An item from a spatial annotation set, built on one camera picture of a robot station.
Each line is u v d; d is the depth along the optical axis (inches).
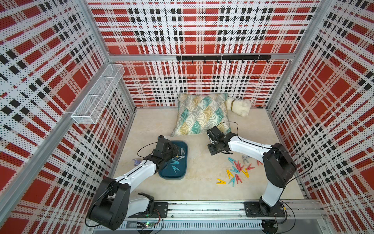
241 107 43.8
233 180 32.6
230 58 35.0
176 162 35.4
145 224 27.3
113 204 16.1
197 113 37.7
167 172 33.6
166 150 28.1
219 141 27.2
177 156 36.3
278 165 18.6
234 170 34.1
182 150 37.2
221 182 32.4
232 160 35.7
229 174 33.8
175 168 34.2
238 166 34.8
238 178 33.1
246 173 33.8
